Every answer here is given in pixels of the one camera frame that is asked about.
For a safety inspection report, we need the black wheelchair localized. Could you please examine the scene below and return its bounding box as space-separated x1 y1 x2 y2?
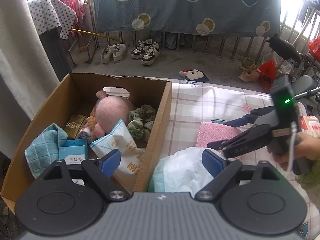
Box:
266 32 320 115

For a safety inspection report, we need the gold tissue pack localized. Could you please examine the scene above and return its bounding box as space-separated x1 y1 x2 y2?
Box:
64 114 87 139

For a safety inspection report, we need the white cable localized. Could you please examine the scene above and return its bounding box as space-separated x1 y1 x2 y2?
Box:
286 121 299 172

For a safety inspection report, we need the pink round plush toy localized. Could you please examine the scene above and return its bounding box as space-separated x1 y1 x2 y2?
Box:
86 90 135 143

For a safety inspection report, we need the black white sneakers pair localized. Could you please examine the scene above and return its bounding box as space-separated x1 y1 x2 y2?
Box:
131 39 153 60

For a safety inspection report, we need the beige bag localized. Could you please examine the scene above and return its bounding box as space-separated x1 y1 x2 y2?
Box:
239 57 260 82

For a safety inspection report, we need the red plastic bag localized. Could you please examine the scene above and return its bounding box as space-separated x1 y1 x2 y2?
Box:
259 59 277 92
309 36 320 59

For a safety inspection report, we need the orange striped towel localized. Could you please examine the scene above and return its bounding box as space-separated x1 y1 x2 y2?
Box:
85 109 98 132

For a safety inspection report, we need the person's right hand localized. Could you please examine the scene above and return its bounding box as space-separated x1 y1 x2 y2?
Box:
266 131 320 172

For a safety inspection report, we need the blue sheet with circles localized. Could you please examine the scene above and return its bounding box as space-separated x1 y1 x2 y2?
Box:
91 0 282 37

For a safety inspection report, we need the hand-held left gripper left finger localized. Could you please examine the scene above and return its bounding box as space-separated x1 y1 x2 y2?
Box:
37 149 129 202

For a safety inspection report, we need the pink textured cloth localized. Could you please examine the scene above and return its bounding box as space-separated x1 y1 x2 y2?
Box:
196 122 243 162

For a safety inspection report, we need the green floral scrunchie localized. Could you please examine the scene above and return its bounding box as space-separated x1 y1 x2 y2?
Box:
128 120 155 140
129 104 157 123

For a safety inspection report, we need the plush slipper toy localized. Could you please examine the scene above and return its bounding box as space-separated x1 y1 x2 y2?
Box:
179 69 209 83

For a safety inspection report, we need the white teal printed plastic bag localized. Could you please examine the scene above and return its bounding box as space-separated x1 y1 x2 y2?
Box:
149 147 225 198

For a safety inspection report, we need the metal railing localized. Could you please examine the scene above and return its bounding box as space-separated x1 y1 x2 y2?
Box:
25 0 320 65

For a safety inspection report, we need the blue bandage box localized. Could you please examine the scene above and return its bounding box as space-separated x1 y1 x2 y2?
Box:
59 139 88 186

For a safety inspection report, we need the yellow pole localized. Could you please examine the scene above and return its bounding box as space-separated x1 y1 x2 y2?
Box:
71 29 120 42

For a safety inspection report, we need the cream curtain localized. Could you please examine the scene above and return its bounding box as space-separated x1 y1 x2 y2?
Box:
0 0 60 120

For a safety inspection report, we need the cardboard box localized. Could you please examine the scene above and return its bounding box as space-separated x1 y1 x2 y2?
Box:
0 72 173 205

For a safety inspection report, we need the blue checked towel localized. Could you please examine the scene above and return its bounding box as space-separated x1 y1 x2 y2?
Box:
24 123 68 179

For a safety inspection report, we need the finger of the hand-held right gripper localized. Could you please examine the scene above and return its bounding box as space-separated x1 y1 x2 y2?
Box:
207 124 275 159
226 106 274 128

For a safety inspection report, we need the dark hanging garment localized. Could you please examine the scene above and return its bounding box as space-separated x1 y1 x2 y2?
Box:
296 1 317 25

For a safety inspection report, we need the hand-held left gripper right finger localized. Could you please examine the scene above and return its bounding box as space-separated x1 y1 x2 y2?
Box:
195 149 282 202

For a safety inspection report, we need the star patterned cloth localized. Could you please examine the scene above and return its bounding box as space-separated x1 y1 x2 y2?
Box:
27 0 77 40

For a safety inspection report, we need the red and white packet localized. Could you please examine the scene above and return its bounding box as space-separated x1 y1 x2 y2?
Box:
299 116 320 138

